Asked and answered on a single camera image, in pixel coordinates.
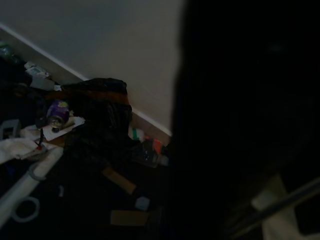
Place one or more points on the white paper sheet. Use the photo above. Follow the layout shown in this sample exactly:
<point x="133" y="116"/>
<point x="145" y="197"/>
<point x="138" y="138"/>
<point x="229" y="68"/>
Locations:
<point x="62" y="127"/>

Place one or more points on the green white packet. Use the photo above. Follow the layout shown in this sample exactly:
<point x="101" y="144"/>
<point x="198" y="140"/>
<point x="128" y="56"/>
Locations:
<point x="136" y="133"/>

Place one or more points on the clear package with orange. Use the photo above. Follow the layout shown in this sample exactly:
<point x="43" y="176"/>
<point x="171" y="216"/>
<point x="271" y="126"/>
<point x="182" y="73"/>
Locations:
<point x="150" y="152"/>

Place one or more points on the black garment with brown band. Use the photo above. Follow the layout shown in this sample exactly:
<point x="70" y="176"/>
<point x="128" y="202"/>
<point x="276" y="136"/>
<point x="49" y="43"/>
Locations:
<point x="100" y="120"/>

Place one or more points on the small white paper piece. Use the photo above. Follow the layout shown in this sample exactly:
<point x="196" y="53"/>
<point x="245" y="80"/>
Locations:
<point x="142" y="203"/>

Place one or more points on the white grey small device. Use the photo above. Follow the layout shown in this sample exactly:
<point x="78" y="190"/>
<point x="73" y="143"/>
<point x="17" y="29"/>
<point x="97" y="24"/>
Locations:
<point x="37" y="72"/>

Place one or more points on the brown cardboard piece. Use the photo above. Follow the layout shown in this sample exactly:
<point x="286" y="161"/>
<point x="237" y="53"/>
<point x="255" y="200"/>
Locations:
<point x="130" y="218"/>

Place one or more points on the grey plastic bracket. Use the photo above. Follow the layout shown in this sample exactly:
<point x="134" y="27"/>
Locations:
<point x="10" y="126"/>

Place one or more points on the brown cardboard strip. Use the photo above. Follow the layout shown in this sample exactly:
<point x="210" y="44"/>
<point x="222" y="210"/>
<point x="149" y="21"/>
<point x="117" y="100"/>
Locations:
<point x="118" y="179"/>

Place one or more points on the crushed clear bottle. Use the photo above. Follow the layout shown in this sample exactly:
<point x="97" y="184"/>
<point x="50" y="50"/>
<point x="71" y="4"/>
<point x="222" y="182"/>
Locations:
<point x="6" y="52"/>

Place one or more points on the crumpled white tissue pile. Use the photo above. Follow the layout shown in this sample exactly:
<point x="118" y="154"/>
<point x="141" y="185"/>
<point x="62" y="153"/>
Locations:
<point x="17" y="147"/>

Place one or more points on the purple drink can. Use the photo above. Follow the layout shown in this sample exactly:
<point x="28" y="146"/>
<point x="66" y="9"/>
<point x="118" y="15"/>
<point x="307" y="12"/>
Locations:
<point x="58" y="111"/>

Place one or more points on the slender white tube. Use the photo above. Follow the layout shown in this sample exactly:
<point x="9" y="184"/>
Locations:
<point x="25" y="180"/>

